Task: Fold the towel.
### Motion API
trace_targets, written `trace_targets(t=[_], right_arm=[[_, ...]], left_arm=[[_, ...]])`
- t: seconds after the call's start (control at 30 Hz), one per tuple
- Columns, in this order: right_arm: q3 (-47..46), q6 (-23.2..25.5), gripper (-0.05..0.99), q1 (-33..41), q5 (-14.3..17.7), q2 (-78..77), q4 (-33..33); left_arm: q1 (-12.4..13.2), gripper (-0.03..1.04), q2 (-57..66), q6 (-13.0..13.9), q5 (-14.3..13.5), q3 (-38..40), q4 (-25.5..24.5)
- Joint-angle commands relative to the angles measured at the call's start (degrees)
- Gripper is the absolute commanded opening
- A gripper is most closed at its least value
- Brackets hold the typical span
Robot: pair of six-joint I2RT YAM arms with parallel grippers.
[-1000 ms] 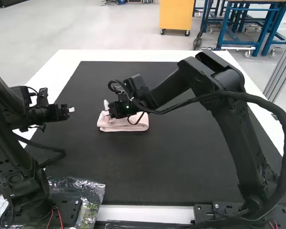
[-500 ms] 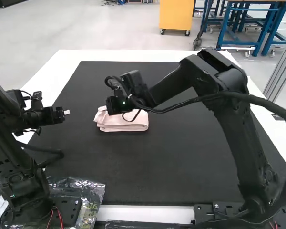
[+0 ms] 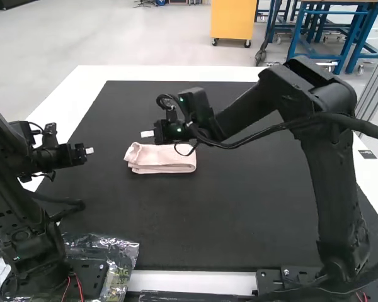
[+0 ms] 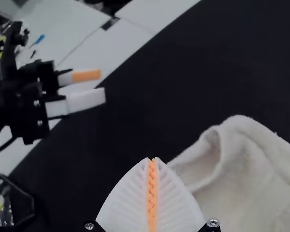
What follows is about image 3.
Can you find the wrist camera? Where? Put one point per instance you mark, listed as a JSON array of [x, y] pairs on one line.
[[50, 132], [171, 113]]

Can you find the blue metal trolley frame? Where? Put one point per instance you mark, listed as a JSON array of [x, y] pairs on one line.
[[272, 19], [343, 37]]

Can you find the small black plate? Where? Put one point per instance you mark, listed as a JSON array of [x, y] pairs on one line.
[[367, 154]]

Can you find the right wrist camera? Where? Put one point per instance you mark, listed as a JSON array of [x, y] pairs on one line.
[[171, 113]]

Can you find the silver foil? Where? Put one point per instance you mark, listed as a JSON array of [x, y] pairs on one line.
[[119, 251]]

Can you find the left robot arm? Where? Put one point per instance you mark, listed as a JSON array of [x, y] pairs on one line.
[[6, 176]]

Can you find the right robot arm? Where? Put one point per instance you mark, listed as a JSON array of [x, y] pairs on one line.
[[334, 188]]

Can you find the dark base panel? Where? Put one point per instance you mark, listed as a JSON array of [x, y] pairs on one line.
[[271, 280], [192, 297], [88, 277]]

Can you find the pale towel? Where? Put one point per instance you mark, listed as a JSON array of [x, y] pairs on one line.
[[157, 160]]

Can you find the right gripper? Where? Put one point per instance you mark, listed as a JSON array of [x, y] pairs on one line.
[[170, 132]]

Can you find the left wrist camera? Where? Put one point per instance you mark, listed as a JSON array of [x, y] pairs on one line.
[[50, 132]]

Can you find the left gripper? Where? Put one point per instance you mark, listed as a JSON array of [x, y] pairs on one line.
[[67, 155]]

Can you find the black mat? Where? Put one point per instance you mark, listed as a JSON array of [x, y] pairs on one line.
[[208, 220]]

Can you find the yellow wheeled cabinet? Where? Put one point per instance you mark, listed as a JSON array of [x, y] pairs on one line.
[[233, 22]]

